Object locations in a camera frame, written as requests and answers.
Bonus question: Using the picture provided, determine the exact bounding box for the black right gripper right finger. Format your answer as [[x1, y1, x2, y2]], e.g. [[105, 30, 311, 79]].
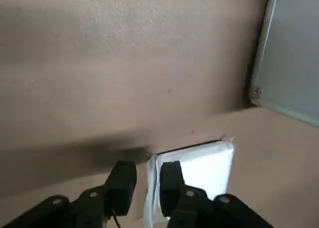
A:
[[159, 160, 276, 228]]

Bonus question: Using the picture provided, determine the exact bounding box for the silver aluminium medical kit case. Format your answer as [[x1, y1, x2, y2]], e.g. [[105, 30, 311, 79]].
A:
[[249, 0, 319, 128]]

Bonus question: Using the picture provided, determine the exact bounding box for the white plastic-wrapped triangular bandage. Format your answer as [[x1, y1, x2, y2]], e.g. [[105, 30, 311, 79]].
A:
[[144, 137, 235, 228]]

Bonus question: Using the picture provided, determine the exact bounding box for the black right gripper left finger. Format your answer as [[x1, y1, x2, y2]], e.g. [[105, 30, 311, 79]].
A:
[[0, 160, 137, 228]]

